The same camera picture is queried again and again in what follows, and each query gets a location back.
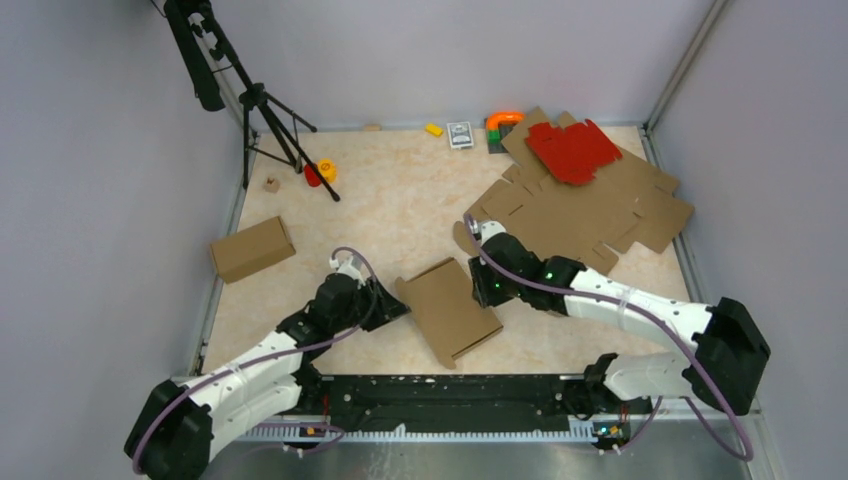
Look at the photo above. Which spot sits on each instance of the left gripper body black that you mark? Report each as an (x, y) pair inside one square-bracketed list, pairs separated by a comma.
[(356, 310)]

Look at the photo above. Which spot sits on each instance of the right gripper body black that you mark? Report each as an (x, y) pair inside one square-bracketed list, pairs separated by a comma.
[(506, 289)]

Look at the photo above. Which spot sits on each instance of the brown cardboard box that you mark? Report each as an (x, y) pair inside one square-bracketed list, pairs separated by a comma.
[(442, 306), (251, 250)]

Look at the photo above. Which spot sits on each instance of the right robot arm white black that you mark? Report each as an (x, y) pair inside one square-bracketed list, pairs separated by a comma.
[(715, 353)]

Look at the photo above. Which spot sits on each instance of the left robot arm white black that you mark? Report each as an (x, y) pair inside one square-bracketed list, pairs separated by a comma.
[(184, 425)]

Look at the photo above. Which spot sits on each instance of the folded brown cardboard box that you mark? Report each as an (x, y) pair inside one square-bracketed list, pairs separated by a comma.
[(251, 250)]

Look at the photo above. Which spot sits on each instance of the playing card deck box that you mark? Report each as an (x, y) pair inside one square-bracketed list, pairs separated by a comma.
[(460, 135)]

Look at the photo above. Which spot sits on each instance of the red flat cardboard blank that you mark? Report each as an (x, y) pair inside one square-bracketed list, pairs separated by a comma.
[(572, 154)]

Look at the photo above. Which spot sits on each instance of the orange green toy block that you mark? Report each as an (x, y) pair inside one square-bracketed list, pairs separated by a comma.
[(497, 126)]

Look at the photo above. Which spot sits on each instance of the stack of brown cardboard blanks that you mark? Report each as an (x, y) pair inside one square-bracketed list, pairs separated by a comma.
[(628, 202)]

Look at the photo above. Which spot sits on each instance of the red yellow toy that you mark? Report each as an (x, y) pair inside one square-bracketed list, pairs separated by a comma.
[(327, 170)]

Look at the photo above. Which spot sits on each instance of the yellow small block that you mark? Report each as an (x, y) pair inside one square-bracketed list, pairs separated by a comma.
[(434, 130)]

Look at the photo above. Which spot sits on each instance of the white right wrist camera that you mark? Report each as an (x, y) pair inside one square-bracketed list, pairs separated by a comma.
[(481, 232)]

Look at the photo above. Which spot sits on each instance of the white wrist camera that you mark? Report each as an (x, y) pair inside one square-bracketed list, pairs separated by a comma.
[(350, 266), (481, 232)]

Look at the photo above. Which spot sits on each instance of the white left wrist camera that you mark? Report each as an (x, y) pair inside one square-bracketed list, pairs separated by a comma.
[(350, 266)]

